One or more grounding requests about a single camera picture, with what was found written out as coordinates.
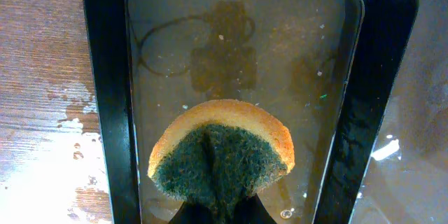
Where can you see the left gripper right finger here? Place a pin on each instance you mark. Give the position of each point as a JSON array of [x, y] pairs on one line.
[[250, 210]]

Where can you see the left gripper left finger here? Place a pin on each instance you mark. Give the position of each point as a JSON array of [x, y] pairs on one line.
[[190, 213]]

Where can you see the yellow green sponge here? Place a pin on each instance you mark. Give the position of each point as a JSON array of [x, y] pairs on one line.
[[220, 152]]

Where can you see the large brown serving tray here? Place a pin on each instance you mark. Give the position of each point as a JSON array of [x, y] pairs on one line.
[[406, 180]]

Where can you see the small black water tray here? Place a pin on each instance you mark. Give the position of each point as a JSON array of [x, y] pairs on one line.
[[324, 68]]

